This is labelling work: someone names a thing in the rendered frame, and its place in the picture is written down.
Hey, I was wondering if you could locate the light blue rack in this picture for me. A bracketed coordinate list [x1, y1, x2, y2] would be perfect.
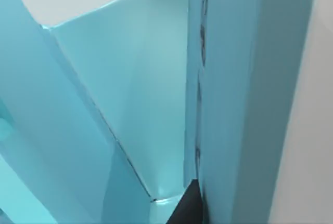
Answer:
[0, 0, 206, 224]

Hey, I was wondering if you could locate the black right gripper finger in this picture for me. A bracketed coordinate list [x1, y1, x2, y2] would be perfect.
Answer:
[165, 179, 204, 224]

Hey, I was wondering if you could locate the light blue book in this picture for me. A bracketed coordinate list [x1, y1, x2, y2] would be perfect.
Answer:
[198, 0, 323, 224]

